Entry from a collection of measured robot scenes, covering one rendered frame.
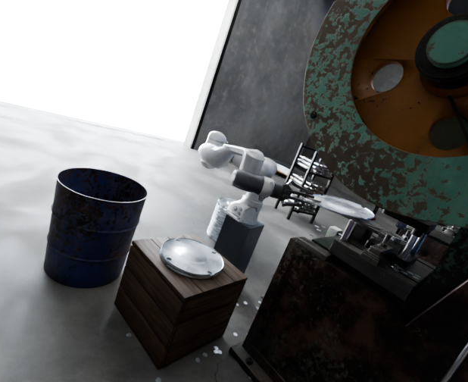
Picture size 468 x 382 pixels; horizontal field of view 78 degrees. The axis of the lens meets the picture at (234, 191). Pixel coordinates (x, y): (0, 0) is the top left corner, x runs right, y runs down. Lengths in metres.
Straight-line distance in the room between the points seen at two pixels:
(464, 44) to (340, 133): 0.34
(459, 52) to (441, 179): 0.28
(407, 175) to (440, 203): 0.10
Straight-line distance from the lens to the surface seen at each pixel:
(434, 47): 0.88
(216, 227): 2.38
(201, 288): 1.20
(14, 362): 1.35
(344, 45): 1.05
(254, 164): 1.29
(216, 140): 1.61
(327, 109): 0.99
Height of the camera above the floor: 1.02
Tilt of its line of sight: 15 degrees down
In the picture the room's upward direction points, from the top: 21 degrees clockwise
